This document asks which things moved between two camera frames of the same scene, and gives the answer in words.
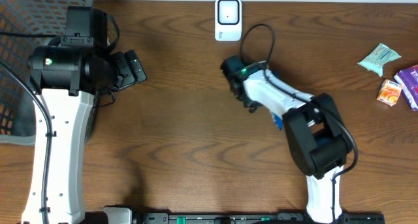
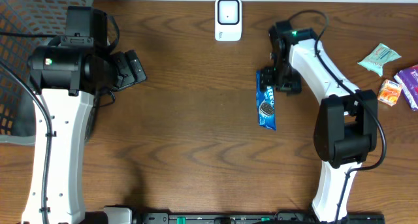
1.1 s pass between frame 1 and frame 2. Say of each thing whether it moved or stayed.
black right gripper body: moved
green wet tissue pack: stayed
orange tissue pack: stayed
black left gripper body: stayed
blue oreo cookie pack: moved
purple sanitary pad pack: stayed
